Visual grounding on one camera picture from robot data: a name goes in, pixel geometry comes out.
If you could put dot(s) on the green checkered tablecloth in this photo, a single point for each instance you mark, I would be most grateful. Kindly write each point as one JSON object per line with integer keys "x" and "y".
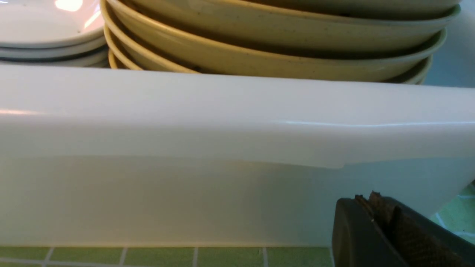
{"x": 49, "y": 256}

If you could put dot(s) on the stack of beige bowls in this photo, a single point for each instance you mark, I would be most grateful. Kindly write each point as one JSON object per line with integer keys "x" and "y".
{"x": 247, "y": 38}

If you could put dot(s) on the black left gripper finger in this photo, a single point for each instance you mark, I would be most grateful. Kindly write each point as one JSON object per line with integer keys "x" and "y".
{"x": 383, "y": 232}

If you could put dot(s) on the large white plastic tub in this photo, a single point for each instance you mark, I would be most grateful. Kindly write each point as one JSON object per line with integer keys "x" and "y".
{"x": 124, "y": 158}

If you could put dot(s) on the stack of white dishes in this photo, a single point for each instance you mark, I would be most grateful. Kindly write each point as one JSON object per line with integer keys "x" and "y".
{"x": 52, "y": 33}

